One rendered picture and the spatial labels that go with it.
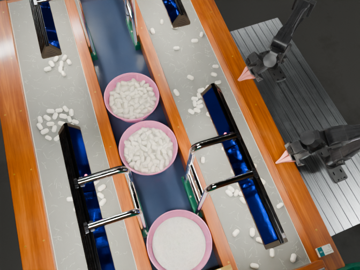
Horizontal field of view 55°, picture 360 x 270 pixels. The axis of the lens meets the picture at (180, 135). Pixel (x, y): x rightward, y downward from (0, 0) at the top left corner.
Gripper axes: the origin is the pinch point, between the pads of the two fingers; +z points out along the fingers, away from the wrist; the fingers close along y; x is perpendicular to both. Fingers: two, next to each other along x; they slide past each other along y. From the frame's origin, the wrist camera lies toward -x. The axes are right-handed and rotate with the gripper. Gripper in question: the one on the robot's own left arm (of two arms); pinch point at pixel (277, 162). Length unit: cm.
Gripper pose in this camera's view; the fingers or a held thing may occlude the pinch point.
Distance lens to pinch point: 152.5
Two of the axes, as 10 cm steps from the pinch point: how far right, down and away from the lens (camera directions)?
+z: -7.5, 4.8, 4.6
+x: 5.8, 1.4, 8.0
